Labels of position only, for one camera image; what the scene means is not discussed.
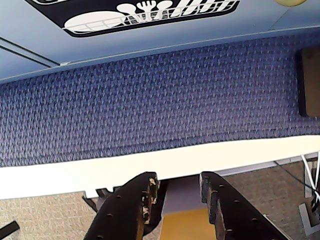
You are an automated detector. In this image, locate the pale blue cabinet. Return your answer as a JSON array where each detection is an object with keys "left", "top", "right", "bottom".
[{"left": 0, "top": 0, "right": 320, "bottom": 81}]

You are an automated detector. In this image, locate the yellow block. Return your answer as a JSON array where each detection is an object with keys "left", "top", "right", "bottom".
[{"left": 159, "top": 206, "right": 217, "bottom": 240}]

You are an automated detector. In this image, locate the black bar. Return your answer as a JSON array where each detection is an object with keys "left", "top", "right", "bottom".
[{"left": 0, "top": 220, "right": 20, "bottom": 236}]

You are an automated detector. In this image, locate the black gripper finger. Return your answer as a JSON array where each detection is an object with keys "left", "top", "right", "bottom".
[
  {"left": 199, "top": 170, "right": 292, "bottom": 240},
  {"left": 84, "top": 171, "right": 161, "bottom": 240}
]

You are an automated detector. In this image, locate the blue woven mat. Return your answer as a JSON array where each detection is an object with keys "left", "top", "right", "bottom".
[{"left": 0, "top": 33, "right": 320, "bottom": 169}]

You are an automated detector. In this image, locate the black metal stand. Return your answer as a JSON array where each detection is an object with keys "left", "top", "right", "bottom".
[{"left": 81, "top": 185, "right": 122, "bottom": 214}]

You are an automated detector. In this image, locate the thin black cable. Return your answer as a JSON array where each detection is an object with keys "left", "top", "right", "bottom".
[{"left": 273, "top": 161, "right": 320, "bottom": 192}]

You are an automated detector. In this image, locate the grey angled bracket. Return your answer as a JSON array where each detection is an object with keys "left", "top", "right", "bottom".
[{"left": 296, "top": 203, "right": 320, "bottom": 236}]

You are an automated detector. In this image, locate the white cable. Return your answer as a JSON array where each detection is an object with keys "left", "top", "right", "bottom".
[{"left": 300, "top": 153, "right": 320, "bottom": 203}]

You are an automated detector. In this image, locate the black white dish rack sticker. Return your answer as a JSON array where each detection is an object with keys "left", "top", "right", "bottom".
[{"left": 31, "top": 0, "right": 241, "bottom": 38}]

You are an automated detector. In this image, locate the plain pale blue cabinet door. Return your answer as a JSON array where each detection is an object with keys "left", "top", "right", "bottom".
[{"left": 0, "top": 37, "right": 62, "bottom": 81}]

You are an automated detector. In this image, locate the pale yellow round knob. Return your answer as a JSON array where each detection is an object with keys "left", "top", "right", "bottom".
[{"left": 271, "top": 0, "right": 305, "bottom": 8}]

